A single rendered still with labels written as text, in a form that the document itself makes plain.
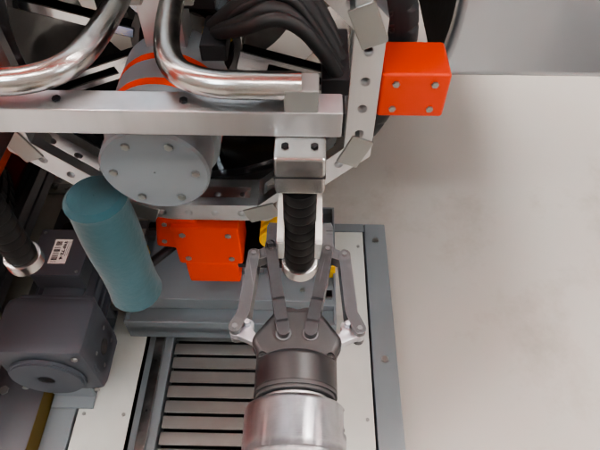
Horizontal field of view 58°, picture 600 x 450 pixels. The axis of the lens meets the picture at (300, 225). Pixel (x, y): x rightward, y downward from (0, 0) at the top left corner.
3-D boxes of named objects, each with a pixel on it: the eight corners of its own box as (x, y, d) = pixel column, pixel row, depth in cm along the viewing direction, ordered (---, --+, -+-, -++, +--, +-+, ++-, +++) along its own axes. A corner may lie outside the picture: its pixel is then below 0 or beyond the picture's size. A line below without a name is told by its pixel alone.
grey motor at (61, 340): (160, 266, 148) (128, 178, 120) (126, 423, 122) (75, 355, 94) (93, 265, 148) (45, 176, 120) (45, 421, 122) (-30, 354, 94)
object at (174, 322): (332, 226, 156) (334, 204, 148) (335, 342, 134) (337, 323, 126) (158, 223, 157) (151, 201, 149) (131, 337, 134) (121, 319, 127)
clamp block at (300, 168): (324, 134, 60) (326, 95, 56) (324, 195, 55) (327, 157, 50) (278, 133, 60) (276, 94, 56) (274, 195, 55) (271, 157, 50)
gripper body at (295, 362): (250, 418, 52) (257, 329, 57) (340, 420, 51) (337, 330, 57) (244, 387, 46) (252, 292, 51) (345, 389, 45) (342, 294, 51)
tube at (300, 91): (318, 3, 62) (321, -98, 54) (318, 114, 50) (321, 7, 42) (164, 1, 62) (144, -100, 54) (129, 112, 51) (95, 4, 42)
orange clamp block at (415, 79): (372, 82, 79) (434, 83, 79) (376, 118, 75) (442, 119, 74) (378, 39, 74) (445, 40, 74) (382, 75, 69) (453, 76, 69)
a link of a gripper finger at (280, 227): (284, 259, 60) (277, 259, 60) (285, 210, 64) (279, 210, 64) (283, 243, 58) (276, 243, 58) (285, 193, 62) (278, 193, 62)
